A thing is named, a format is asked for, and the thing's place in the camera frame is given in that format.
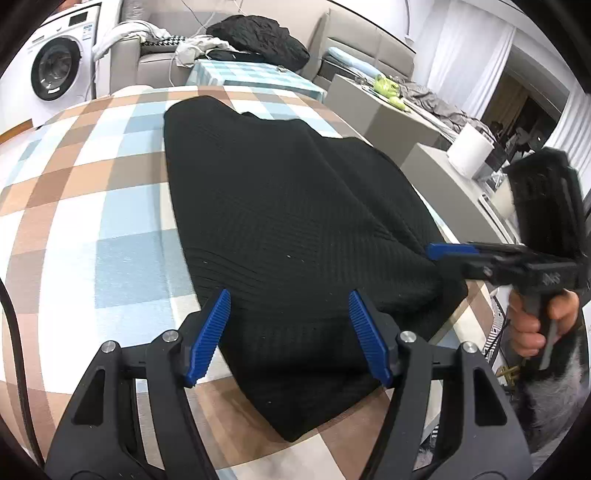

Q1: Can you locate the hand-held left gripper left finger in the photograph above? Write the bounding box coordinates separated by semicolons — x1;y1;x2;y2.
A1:
45;289;232;480

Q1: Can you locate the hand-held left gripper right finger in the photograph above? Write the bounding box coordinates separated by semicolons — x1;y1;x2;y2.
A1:
348;290;532;480

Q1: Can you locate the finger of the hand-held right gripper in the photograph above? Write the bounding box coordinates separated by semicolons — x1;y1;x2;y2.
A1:
426;242;532;278

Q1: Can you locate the black knit sweater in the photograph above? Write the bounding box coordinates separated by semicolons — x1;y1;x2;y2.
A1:
164;97;469;441

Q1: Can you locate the person's right forearm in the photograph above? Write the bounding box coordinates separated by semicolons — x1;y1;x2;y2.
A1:
517;318;591;462

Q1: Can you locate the person's right hand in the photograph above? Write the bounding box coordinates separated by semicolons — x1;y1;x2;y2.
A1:
507;291;580;357

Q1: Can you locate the white paper roll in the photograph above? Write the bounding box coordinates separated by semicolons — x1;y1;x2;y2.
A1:
447;122;495;180

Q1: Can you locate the grey crumpled cloth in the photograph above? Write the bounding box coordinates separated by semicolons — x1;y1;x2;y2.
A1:
397;76;495;134

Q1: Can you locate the beige side cabinet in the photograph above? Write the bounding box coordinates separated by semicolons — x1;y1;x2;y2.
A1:
325;74;522;245

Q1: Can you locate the white curtain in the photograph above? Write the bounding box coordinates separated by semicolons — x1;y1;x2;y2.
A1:
429;14;515;121

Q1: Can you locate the checkered blanket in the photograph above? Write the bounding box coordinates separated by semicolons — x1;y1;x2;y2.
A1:
0;85;513;480

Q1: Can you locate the green plush toy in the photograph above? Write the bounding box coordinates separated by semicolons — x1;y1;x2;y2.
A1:
372;75;411;112

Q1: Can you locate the light blue pillow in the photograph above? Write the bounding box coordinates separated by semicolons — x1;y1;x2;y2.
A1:
325;46;382;79

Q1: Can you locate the light blue checked cloth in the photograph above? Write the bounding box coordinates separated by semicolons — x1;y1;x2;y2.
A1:
187;59;328;103

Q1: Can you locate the beige sofa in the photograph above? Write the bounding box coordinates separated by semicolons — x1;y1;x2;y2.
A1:
108;0;416;93

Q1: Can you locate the dark quilted cushion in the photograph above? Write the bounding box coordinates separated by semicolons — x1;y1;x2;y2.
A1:
205;15;310;72

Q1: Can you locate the grey white throw cloth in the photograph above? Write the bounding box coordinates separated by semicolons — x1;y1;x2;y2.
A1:
92;21;241;65

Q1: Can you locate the black white patterned pillow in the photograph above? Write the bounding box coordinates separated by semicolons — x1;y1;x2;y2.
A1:
141;34;192;49

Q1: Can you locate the white washing machine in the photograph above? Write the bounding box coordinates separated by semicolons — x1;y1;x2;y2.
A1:
16;0;105;127

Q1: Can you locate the black cable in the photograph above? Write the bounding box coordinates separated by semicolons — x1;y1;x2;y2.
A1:
0;277;47;462

